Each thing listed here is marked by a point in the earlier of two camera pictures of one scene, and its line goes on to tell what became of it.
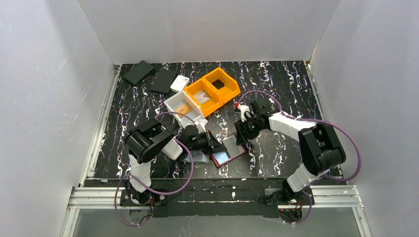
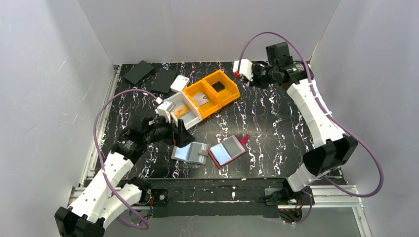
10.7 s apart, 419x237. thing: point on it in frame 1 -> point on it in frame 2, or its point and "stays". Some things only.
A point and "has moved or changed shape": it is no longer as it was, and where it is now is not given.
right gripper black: x=244 y=128 -> x=257 y=73
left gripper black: x=209 y=141 -> x=176 y=131
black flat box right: x=163 y=80 stays
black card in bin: x=218 y=84 stays
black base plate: x=209 y=198 stays
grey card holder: x=197 y=157 has moved or changed shape
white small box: x=181 y=82 stays
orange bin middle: x=207 y=99 stays
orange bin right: x=224 y=84 stays
